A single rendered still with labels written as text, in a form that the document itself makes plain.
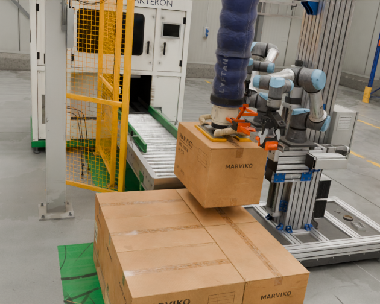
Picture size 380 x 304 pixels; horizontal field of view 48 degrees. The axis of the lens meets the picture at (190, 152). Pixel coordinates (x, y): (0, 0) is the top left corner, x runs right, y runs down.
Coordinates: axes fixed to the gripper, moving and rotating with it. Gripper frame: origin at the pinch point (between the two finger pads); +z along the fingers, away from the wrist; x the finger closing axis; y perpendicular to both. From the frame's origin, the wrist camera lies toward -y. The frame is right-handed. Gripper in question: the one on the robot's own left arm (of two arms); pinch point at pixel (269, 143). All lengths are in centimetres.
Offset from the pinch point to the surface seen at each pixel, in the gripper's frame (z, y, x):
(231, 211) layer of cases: 66, 48, -8
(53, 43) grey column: -29, 168, 105
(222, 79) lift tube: -24, 54, 8
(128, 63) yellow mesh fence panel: -15, 174, 43
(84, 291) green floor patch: 120, 51, 91
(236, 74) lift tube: -28, 50, 1
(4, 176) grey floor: 122, 262, 151
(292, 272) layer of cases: 66, -27, -10
